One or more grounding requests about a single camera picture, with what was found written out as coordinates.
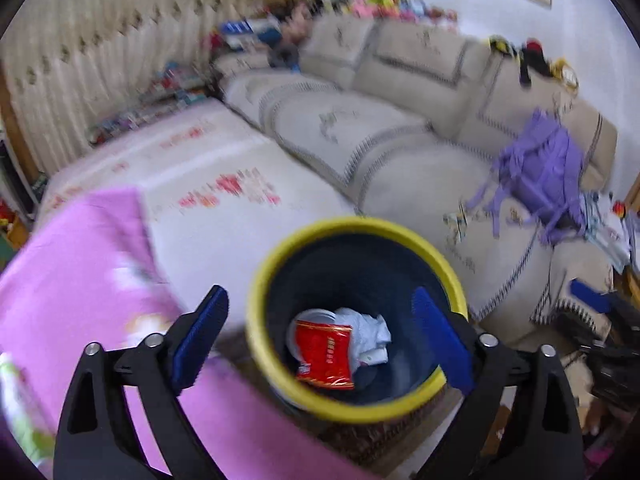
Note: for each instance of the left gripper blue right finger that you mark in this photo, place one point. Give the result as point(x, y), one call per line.
point(518, 418)

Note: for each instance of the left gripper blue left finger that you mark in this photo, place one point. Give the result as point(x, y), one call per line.
point(121, 416)

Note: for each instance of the white tissue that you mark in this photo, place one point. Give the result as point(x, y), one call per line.
point(369, 339)

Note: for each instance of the red snack wrapper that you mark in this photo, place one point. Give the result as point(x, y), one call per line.
point(324, 359)

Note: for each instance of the yellow rimmed blue trash bin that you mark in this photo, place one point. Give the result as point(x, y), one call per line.
point(330, 322)

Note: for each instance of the pink floral tablecloth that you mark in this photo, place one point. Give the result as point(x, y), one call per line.
point(88, 275)

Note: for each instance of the purple backpack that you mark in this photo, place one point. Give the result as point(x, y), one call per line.
point(541, 169)

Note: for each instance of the white floral bedspread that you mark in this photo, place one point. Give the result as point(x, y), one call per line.
point(217, 197)

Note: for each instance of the beige sofa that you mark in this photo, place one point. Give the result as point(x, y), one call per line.
point(405, 120)

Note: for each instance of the beige patterned curtain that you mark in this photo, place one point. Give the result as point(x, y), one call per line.
point(71, 63)

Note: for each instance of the plush toys pile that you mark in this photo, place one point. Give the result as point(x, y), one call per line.
point(410, 11)

